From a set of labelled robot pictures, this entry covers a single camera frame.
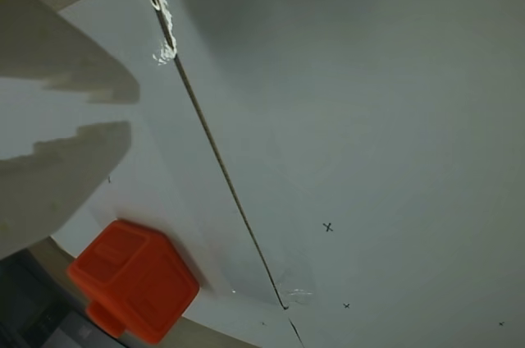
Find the orange cube block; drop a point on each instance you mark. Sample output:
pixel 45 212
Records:
pixel 135 278

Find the clear tape piece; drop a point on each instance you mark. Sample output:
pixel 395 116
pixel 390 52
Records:
pixel 166 36
pixel 297 294

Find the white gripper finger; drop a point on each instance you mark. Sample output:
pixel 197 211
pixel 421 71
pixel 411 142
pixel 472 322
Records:
pixel 53 188
pixel 61 56

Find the white paper sheet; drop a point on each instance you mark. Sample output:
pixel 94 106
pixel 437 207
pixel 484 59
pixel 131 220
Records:
pixel 369 118
pixel 172 159

